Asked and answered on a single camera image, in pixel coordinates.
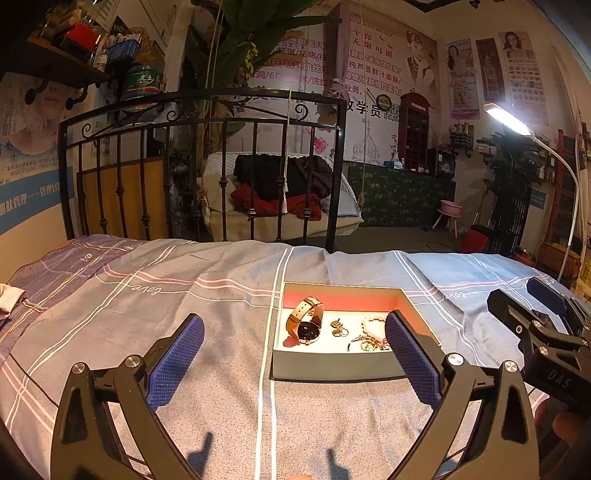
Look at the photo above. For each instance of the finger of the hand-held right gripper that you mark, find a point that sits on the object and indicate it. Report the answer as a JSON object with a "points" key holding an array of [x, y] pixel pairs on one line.
{"points": [[505, 309], [547, 297]]}

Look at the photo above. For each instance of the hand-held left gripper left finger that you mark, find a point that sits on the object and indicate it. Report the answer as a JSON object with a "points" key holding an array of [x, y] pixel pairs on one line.
{"points": [[178, 360]]}

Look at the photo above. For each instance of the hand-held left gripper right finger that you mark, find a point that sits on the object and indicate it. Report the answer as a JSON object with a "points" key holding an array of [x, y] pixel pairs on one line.
{"points": [[411, 360]]}

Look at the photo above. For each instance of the gold jewelry piece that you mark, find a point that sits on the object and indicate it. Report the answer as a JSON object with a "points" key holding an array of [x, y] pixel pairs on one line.
{"points": [[381, 344]]}

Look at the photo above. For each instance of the gold heart earrings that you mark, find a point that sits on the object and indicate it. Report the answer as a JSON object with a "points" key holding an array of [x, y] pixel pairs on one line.
{"points": [[339, 327]]}

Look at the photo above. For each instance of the grey jewelry box pink inside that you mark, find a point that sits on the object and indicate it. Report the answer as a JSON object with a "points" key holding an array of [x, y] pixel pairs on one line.
{"points": [[332, 364]]}

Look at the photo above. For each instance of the person's right hand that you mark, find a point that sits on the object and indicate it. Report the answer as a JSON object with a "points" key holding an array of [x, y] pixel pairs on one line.
{"points": [[572, 429]]}

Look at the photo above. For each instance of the wicker basket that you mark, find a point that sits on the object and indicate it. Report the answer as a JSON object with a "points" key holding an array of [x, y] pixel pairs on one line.
{"points": [[558, 258]]}

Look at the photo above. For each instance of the red bin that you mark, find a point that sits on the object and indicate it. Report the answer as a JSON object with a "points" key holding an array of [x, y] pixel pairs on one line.
{"points": [[478, 240]]}

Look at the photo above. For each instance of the red wooden shelf rack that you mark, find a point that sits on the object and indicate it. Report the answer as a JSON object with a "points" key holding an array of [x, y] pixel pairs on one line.
{"points": [[565, 207]]}

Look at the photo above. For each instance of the pink stool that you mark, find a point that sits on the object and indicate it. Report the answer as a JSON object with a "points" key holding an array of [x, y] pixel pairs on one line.
{"points": [[450, 207]]}

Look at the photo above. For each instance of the dark potted plant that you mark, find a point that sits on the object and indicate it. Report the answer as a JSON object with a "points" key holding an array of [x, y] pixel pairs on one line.
{"points": [[508, 184]]}

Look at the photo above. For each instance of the counter with green floral cloth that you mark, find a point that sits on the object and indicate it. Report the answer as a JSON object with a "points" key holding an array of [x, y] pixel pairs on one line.
{"points": [[401, 198]]}

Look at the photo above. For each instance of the white wicker hanging chair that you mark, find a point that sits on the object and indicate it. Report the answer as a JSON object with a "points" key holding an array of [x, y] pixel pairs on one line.
{"points": [[258, 226]]}

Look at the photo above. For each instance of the red garment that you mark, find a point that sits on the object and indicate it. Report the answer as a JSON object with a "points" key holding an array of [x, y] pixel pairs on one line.
{"points": [[258, 203]]}

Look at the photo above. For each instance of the white desk lamp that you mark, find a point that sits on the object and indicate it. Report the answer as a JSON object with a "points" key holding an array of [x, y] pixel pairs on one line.
{"points": [[505, 117]]}

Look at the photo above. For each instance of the red phone booth cabinet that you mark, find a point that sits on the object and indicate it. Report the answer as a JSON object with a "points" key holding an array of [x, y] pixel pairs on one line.
{"points": [[418, 134]]}

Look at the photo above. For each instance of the black garment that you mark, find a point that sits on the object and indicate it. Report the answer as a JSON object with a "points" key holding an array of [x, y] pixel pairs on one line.
{"points": [[263, 175]]}

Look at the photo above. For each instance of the green water jug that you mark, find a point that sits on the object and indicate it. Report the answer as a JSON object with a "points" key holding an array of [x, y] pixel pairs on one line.
{"points": [[143, 85]]}

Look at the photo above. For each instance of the blue basket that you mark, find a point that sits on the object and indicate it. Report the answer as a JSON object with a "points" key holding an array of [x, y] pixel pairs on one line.
{"points": [[122, 48]]}

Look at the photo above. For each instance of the large green leaf plant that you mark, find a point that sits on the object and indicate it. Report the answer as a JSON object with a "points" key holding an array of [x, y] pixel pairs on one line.
{"points": [[258, 32]]}

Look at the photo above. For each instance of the black iron bed frame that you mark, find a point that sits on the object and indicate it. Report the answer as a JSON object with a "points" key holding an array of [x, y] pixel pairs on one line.
{"points": [[335, 207]]}

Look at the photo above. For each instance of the small wall shelf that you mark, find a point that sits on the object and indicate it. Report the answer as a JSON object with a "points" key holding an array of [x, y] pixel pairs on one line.
{"points": [[461, 138]]}

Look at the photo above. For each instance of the white portrait wall poster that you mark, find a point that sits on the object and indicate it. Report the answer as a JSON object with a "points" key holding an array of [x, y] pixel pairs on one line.
{"points": [[524, 78]]}

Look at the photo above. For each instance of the dark tower wall poster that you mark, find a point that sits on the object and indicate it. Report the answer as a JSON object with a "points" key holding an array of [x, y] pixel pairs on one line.
{"points": [[488, 74]]}

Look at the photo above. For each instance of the pink wall poster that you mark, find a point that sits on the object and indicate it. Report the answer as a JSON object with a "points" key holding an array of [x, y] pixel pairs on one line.
{"points": [[461, 78]]}

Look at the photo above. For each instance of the blue face wall poster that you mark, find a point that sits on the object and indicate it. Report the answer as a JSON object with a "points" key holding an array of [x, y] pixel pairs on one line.
{"points": [[32, 161]]}

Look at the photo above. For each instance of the large printed wall banner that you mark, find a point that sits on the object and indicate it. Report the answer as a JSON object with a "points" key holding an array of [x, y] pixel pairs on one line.
{"points": [[369, 69]]}

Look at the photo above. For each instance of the wooden wall shelf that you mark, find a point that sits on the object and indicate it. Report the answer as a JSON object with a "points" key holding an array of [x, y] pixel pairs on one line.
{"points": [[69, 64]]}

